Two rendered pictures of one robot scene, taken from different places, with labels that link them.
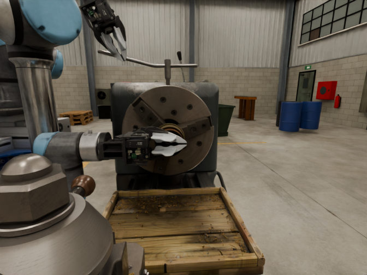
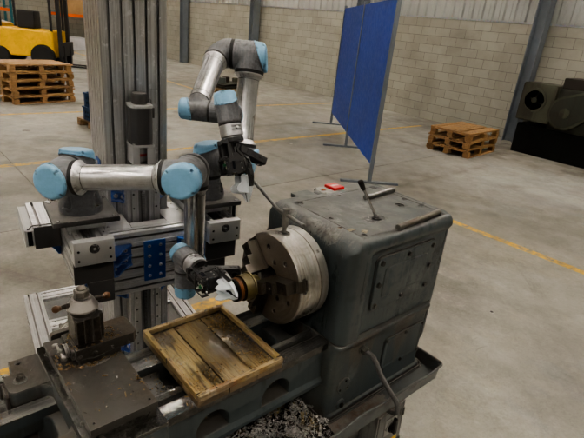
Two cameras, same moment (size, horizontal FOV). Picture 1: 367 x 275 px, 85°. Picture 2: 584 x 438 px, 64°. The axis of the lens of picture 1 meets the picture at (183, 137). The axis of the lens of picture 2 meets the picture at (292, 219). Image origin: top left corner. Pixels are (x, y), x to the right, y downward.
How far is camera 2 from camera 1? 124 cm
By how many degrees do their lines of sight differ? 50
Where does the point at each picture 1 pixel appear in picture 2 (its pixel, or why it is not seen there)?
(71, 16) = (189, 185)
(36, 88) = (189, 209)
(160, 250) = (181, 355)
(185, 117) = (282, 272)
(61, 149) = (177, 260)
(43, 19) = (170, 190)
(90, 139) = (189, 262)
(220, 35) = not seen: outside the picture
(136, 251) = (130, 331)
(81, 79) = (510, 55)
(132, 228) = (192, 335)
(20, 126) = not seen: hidden behind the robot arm
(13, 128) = not seen: hidden behind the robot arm
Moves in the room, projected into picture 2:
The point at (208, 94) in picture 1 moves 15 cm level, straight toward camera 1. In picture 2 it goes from (342, 255) to (301, 261)
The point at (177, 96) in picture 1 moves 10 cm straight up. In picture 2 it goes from (277, 248) to (280, 220)
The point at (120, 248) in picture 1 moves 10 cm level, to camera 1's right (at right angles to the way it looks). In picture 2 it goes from (96, 316) to (108, 337)
